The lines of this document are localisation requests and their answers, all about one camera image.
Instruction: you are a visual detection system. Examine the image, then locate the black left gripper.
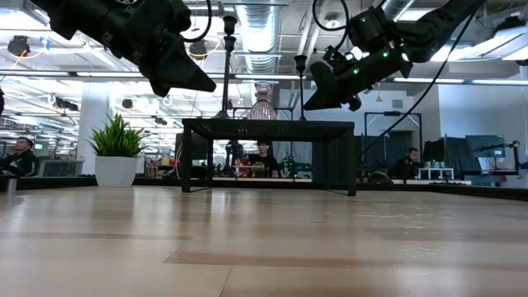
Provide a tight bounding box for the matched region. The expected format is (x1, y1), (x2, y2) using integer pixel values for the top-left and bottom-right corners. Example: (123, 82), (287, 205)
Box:
(102, 0), (217, 98)

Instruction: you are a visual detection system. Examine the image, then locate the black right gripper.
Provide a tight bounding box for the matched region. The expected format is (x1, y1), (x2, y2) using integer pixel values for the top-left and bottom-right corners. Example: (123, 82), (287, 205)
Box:
(303, 6), (413, 112)

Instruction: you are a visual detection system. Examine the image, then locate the mid-height black candlestick holder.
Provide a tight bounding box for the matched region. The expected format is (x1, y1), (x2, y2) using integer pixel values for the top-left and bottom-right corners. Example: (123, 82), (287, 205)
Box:
(212, 35), (237, 120)

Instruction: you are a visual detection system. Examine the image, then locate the pink ribbed glass candle holder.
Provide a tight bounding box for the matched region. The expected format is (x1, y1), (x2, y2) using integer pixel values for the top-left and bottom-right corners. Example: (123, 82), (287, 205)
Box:
(247, 81), (278, 121)

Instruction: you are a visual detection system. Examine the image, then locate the tall black candlestick holder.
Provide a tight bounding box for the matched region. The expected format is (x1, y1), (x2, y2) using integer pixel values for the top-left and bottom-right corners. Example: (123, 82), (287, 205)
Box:
(221, 15), (238, 120)

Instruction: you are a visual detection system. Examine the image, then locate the black perforated metal shelf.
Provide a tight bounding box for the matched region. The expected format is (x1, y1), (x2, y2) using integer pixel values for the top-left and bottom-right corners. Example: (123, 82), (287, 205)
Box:
(181, 118), (356, 197)

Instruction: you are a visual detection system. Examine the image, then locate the white square column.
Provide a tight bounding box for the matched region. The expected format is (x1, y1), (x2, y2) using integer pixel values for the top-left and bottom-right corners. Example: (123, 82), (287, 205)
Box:
(78, 82), (113, 174)

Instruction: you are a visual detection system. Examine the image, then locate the person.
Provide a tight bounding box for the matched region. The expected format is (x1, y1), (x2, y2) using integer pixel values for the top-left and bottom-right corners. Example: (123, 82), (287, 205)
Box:
(246, 140), (281, 178)
(389, 147), (422, 181)
(0, 136), (40, 177)

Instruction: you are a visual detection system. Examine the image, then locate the green plant in white pot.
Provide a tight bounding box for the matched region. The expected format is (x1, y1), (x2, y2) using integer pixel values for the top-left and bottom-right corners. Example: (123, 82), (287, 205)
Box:
(87, 113), (148, 189)

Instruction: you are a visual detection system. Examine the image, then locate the small white rack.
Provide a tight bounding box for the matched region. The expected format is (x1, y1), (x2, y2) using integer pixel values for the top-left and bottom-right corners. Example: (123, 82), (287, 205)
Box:
(418, 167), (455, 182)

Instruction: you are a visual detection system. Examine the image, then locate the grey equipment box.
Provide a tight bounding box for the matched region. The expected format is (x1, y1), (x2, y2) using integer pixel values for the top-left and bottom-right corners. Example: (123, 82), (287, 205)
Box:
(39, 159), (83, 177)

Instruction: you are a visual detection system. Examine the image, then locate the grey computer monitor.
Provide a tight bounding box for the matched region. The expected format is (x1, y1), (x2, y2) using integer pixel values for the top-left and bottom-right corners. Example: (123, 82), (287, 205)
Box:
(465, 134), (507, 158)

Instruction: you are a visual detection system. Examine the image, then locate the black ceiling cable reel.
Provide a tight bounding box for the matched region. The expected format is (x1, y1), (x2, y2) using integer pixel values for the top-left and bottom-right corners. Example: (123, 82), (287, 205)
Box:
(7, 35), (32, 58)
(188, 39), (209, 61)

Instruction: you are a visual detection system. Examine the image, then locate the looped black right arm cable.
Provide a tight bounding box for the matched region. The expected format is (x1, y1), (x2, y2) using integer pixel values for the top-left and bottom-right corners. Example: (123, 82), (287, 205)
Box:
(311, 0), (351, 32)

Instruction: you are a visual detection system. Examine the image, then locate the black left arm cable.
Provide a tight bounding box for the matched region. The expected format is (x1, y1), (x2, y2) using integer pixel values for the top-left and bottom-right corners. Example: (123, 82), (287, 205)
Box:
(181, 0), (214, 45)

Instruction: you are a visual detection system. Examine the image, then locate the straight silver ceiling air duct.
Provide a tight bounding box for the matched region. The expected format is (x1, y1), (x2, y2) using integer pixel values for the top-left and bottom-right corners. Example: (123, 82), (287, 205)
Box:
(235, 0), (284, 111)

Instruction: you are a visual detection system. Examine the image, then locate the angled silver ceiling air duct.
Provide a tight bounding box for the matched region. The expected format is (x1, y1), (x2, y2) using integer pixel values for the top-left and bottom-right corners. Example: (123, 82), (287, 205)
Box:
(379, 0), (416, 21)

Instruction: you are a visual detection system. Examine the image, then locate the black aluminium table frame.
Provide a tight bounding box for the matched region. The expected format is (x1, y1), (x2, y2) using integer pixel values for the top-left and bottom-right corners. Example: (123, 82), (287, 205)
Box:
(0, 175), (528, 202)

